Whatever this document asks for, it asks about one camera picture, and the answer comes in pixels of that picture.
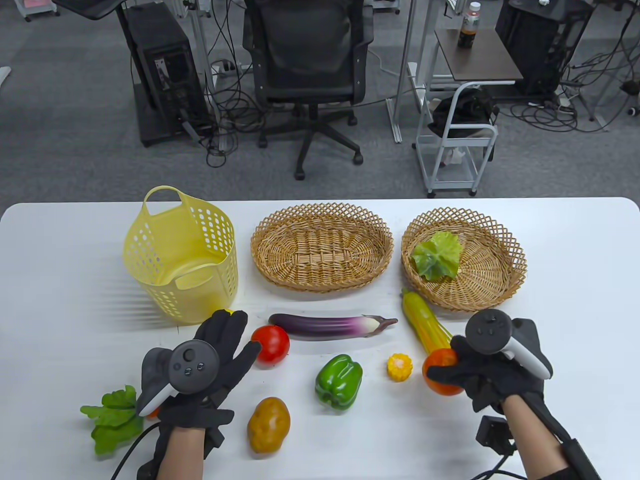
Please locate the person's left forearm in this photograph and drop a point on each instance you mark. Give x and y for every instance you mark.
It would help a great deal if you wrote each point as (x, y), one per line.
(182, 455)

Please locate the green bell pepper object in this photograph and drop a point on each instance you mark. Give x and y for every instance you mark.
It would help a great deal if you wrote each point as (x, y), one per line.
(339, 382)

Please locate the black armband sensor box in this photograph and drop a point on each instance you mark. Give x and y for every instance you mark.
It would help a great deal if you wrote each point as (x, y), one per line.
(582, 460)
(149, 471)

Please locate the black computer tower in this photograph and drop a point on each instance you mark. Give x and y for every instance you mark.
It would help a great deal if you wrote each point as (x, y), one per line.
(165, 75)
(535, 45)

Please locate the silver aluminium frame post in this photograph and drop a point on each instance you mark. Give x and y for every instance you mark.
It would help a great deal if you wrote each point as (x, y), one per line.
(200, 40)

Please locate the person's right forearm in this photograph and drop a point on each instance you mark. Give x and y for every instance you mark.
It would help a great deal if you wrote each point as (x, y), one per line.
(530, 440)

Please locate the dark drink bottle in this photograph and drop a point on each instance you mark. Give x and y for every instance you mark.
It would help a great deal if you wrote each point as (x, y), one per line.
(469, 30)

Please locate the grey white handheld controller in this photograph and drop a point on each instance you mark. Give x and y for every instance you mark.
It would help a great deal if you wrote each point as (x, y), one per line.
(487, 330)
(195, 367)

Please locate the white cart with pink bin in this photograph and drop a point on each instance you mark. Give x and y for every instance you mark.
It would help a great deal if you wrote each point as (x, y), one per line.
(35, 7)

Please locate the yellow plastic basket container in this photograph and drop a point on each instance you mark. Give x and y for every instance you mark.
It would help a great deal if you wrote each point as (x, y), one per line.
(190, 300)

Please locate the person's right hand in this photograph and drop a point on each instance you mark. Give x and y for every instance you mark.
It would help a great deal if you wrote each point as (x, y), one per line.
(480, 380)

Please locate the white desk frame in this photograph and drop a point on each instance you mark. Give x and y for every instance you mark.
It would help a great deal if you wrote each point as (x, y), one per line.
(395, 122)

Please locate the small yellow corn piece object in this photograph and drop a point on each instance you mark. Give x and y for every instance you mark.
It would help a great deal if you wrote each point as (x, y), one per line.
(400, 367)

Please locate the brown side table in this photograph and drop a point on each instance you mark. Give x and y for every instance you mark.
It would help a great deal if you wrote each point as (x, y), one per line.
(480, 62)

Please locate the green lettuce leaf object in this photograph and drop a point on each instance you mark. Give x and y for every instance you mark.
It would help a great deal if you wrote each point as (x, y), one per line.
(437, 257)

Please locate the black office chair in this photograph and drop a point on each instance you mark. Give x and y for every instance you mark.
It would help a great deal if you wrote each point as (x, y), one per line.
(310, 50)

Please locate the white rolling cart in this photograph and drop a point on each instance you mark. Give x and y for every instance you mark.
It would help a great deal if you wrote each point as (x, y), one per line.
(484, 165)

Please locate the orange fruit object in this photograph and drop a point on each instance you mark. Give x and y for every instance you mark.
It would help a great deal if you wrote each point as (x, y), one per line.
(440, 359)

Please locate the oval wicker basket container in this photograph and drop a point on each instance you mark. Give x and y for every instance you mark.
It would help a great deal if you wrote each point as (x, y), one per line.
(320, 250)

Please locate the black power brick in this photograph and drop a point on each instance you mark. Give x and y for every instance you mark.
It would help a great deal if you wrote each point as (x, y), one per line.
(630, 87)

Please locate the round wicker basket container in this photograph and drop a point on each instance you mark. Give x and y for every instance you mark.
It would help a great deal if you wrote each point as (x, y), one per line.
(490, 270)

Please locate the brown potato object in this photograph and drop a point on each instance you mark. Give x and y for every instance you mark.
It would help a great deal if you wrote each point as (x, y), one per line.
(268, 425)

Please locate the red tomato object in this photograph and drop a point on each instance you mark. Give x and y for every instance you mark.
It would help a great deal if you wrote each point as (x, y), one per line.
(275, 345)

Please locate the long corn cob object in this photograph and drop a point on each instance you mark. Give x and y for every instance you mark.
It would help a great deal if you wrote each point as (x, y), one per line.
(425, 320)

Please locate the person's left hand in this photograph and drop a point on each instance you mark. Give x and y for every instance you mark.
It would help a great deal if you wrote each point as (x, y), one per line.
(227, 330)

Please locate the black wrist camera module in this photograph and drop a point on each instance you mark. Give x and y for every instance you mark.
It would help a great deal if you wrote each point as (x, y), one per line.
(492, 432)
(215, 436)

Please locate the white furniture foot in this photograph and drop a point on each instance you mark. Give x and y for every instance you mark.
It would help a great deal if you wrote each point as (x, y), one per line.
(4, 76)

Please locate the white power strip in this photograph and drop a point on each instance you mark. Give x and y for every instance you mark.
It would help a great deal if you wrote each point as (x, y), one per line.
(222, 67)
(565, 105)

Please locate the purple eggplant object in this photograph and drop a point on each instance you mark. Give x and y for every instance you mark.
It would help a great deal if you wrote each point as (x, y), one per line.
(320, 326)

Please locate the black bag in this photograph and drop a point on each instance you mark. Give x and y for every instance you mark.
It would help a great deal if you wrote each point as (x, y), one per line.
(465, 112)

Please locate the leafy orange carrot object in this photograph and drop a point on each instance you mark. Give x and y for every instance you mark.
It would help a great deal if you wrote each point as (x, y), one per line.
(115, 425)

